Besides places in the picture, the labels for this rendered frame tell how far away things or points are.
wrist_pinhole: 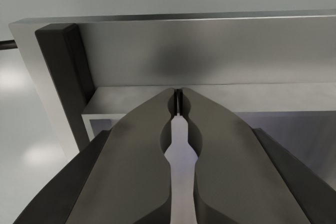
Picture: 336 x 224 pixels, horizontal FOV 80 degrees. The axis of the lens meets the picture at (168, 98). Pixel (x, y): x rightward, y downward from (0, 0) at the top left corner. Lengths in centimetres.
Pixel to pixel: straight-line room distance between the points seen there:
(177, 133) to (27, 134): 156
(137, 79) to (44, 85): 7
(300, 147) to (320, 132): 2
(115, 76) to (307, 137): 17
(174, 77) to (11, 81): 136
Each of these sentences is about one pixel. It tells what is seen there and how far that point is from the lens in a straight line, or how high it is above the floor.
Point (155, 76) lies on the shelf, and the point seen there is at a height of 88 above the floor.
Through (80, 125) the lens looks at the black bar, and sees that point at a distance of 16.
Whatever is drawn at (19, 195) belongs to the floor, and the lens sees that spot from 236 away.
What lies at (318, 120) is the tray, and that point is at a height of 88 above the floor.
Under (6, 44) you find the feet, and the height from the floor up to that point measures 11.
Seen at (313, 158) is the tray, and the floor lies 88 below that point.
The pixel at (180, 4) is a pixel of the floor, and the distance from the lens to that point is 102.
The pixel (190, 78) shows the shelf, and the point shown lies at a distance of 15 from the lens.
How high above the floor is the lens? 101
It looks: 57 degrees down
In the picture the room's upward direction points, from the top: 179 degrees counter-clockwise
